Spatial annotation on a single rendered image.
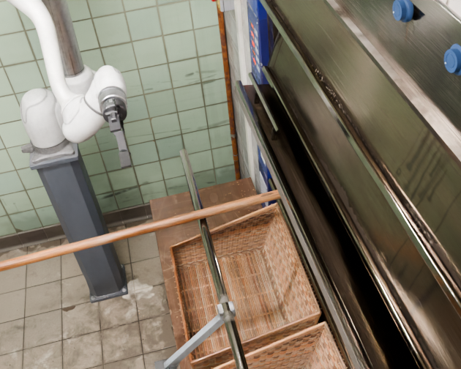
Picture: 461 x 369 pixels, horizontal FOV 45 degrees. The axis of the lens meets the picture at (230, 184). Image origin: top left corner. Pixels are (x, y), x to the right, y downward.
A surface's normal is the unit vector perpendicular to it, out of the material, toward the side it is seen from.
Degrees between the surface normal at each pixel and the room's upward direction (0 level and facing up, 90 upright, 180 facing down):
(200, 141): 90
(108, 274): 90
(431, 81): 90
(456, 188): 70
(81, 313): 0
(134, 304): 0
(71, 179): 90
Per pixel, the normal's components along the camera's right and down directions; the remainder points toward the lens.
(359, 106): -0.94, -0.04
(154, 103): 0.23, 0.66
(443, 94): -0.97, 0.22
